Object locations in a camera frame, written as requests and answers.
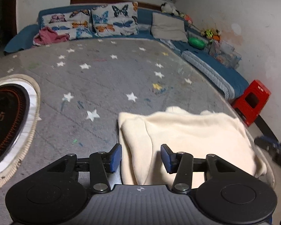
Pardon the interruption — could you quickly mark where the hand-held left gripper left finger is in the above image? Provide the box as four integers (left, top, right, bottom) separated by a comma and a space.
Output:
47, 143, 123, 193

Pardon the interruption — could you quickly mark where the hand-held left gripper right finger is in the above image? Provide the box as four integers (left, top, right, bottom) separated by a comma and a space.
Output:
160, 144, 236, 193

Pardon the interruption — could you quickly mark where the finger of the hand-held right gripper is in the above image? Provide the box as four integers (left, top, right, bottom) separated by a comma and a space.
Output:
254, 136, 280, 152

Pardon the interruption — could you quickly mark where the cream garment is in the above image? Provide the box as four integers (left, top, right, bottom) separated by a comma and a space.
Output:
118, 106, 267, 185

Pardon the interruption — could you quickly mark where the red box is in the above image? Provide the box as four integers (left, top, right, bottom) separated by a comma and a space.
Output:
232, 80, 271, 127

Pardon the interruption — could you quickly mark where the grey star print tablecloth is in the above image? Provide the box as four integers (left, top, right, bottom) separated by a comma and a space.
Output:
0, 37, 275, 193

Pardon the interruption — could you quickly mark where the clear plastic storage bin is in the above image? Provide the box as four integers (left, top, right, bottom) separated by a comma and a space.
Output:
209, 40, 241, 68

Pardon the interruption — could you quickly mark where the black round induction cooker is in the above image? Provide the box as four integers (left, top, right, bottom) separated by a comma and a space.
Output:
0, 80, 38, 181

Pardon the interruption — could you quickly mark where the green toy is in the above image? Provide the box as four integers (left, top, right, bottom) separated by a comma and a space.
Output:
188, 36, 208, 48

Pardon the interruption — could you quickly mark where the pile of small toys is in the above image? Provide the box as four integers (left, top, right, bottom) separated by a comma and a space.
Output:
200, 28, 222, 40

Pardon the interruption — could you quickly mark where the grey cushion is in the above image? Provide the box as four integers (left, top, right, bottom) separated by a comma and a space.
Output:
151, 12, 188, 43

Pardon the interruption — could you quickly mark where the pink cloth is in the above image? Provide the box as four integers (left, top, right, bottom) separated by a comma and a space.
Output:
33, 26, 70, 47

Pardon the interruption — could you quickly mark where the butterfly print cushion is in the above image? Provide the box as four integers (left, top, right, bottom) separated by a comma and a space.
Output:
91, 2, 139, 37
40, 9, 93, 40

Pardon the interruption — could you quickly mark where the plush toy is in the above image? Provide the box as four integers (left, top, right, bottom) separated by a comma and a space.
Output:
160, 2, 181, 14

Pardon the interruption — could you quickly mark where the blue sofa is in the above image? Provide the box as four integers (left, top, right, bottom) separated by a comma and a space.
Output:
3, 3, 250, 101

